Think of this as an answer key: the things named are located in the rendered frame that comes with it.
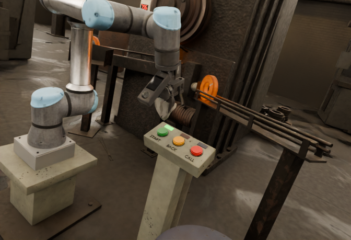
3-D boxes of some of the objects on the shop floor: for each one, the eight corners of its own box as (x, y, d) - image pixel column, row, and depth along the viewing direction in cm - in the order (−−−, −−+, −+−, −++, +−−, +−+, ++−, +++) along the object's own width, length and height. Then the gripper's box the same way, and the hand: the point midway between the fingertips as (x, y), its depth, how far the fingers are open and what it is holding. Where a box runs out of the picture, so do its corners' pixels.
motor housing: (160, 162, 174) (177, 98, 157) (183, 178, 163) (203, 110, 147) (149, 168, 163) (166, 100, 147) (173, 184, 152) (194, 112, 136)
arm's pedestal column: (18, 261, 85) (19, 207, 78) (-26, 204, 103) (-28, 156, 96) (101, 207, 119) (108, 166, 111) (57, 171, 137) (61, 133, 129)
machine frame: (158, 111, 282) (195, -47, 229) (237, 151, 228) (309, -43, 175) (111, 121, 222) (147, -89, 169) (203, 178, 169) (297, -104, 116)
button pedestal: (138, 235, 109) (167, 120, 90) (177, 271, 97) (219, 147, 79) (112, 256, 96) (139, 127, 77) (153, 301, 84) (197, 161, 66)
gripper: (188, 61, 70) (184, 116, 82) (165, 54, 74) (165, 107, 86) (171, 70, 64) (169, 127, 76) (148, 61, 69) (150, 117, 81)
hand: (162, 117), depth 79 cm, fingers closed
